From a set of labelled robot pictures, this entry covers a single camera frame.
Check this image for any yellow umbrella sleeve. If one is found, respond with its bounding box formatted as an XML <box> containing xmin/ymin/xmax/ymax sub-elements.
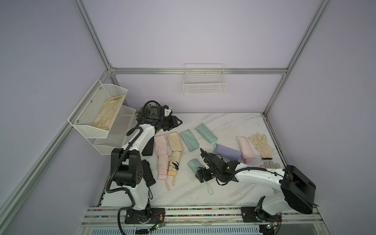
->
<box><xmin>167</xmin><ymin>132</ymin><xmax>184</xmax><ymax>152</ymax></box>

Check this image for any green umbrella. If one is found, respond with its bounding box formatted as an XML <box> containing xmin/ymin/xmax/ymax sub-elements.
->
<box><xmin>188</xmin><ymin>159</ymin><xmax>213</xmax><ymax>195</ymax></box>
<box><xmin>195</xmin><ymin>123</ymin><xmax>217</xmax><ymax>144</ymax></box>

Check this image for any pink umbrella sleeve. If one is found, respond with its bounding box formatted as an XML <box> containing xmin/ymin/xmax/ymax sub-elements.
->
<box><xmin>154</xmin><ymin>136</ymin><xmax>168</xmax><ymax>157</ymax></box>

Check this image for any green umbrella sleeve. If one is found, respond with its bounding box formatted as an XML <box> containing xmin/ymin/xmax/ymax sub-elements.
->
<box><xmin>179</xmin><ymin>130</ymin><xmax>200</xmax><ymax>152</ymax></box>

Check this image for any black umbrella sleeve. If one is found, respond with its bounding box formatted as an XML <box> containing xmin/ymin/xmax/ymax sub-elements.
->
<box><xmin>142</xmin><ymin>137</ymin><xmax>154</xmax><ymax>156</ymax></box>

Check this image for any yellow umbrella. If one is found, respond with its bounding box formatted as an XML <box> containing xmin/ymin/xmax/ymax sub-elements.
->
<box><xmin>167</xmin><ymin>151</ymin><xmax>182</xmax><ymax>186</ymax></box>

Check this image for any pink umbrella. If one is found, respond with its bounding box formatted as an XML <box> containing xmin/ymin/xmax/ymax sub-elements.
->
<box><xmin>158</xmin><ymin>155</ymin><xmax>170</xmax><ymax>191</ymax></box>
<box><xmin>237</xmin><ymin>136</ymin><xmax>255</xmax><ymax>165</ymax></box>

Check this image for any black umbrella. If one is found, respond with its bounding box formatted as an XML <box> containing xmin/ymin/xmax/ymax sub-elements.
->
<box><xmin>142</xmin><ymin>160</ymin><xmax>156</xmax><ymax>200</ymax></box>

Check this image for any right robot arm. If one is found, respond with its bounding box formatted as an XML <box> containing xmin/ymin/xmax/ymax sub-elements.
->
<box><xmin>195</xmin><ymin>149</ymin><xmax>317</xmax><ymax>222</ymax></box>

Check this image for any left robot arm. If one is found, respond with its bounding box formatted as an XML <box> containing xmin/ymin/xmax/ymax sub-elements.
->
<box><xmin>105</xmin><ymin>100</ymin><xmax>183</xmax><ymax>214</ymax></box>

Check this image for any purple umbrella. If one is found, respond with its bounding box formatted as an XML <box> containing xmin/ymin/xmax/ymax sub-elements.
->
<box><xmin>213</xmin><ymin>144</ymin><xmax>241</xmax><ymax>161</ymax></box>

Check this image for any potted green plant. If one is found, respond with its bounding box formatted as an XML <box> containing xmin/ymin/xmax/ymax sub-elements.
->
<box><xmin>136</xmin><ymin>104</ymin><xmax>151</xmax><ymax>122</ymax></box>

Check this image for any cream work glove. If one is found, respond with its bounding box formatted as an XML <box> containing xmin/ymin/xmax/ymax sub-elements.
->
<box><xmin>248</xmin><ymin>133</ymin><xmax>273</xmax><ymax>160</ymax></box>

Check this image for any white speckled work glove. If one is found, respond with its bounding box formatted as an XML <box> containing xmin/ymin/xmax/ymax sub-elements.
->
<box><xmin>260</xmin><ymin>161</ymin><xmax>281</xmax><ymax>169</ymax></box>

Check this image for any cream glove in shelf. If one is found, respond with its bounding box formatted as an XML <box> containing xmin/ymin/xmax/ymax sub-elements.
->
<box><xmin>92</xmin><ymin>95</ymin><xmax>125</xmax><ymax>131</ymax></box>

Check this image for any white tiered mesh shelf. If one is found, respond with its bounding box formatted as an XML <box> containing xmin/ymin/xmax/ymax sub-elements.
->
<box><xmin>68</xmin><ymin>80</ymin><xmax>136</xmax><ymax>155</ymax></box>

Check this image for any aluminium rail frame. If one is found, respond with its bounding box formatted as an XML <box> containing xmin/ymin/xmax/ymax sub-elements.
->
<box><xmin>78</xmin><ymin>205</ymin><xmax>330</xmax><ymax>235</ymax></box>

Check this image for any white wire wall basket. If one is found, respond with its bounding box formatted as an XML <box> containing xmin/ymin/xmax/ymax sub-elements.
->
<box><xmin>183</xmin><ymin>63</ymin><xmax>227</xmax><ymax>95</ymax></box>

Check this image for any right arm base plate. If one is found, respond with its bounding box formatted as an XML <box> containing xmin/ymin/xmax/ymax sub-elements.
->
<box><xmin>240</xmin><ymin>207</ymin><xmax>282</xmax><ymax>223</ymax></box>

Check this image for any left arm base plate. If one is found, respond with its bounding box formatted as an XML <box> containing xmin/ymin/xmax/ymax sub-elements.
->
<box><xmin>124</xmin><ymin>208</ymin><xmax>165</xmax><ymax>224</ymax></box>

